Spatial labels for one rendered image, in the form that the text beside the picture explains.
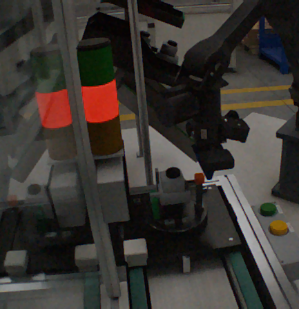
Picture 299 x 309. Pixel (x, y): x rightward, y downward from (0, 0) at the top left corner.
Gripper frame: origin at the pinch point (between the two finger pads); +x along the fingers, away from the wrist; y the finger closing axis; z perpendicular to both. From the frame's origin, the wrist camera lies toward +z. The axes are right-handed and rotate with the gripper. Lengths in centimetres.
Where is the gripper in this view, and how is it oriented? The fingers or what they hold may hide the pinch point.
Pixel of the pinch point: (208, 165)
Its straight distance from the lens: 83.9
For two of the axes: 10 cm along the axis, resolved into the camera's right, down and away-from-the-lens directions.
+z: 9.9, -1.3, 0.4
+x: 1.0, 8.7, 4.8
